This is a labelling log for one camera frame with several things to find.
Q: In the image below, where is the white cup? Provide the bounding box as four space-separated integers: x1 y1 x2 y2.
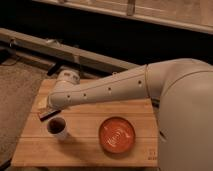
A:
47 117 68 140

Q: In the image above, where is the orange bowl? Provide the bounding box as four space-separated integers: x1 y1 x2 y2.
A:
98 117 136 154

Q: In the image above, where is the long metal rail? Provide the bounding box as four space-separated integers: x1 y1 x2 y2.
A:
0 28 137 73

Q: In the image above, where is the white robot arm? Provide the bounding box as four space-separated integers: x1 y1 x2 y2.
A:
47 58 213 171

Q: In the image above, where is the wooden board table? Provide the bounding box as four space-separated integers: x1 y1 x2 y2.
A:
10 78 159 168

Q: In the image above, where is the brown rectangular box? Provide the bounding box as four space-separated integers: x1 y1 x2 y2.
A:
38 110 60 122

